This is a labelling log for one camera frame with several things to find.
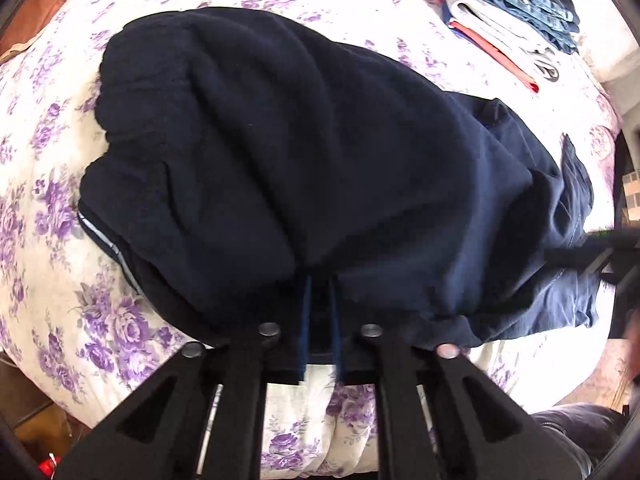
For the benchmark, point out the folded white and red garment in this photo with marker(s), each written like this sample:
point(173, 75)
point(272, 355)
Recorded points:
point(492, 27)

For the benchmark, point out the dark navy pants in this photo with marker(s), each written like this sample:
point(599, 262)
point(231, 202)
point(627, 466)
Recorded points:
point(310, 150)

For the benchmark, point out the brown patchwork cushion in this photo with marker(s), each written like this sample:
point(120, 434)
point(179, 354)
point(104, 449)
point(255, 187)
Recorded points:
point(37, 10)

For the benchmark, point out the purple floral bed blanket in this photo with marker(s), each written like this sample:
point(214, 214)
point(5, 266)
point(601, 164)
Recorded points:
point(45, 125)

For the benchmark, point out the small red object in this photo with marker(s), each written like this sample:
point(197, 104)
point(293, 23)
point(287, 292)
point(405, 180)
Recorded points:
point(48, 466)

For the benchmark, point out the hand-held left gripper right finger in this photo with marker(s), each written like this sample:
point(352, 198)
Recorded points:
point(334, 332)

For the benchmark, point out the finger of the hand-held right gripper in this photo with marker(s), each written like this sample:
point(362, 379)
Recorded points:
point(595, 252)

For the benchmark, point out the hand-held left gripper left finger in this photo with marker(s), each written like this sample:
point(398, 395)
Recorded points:
point(305, 330)

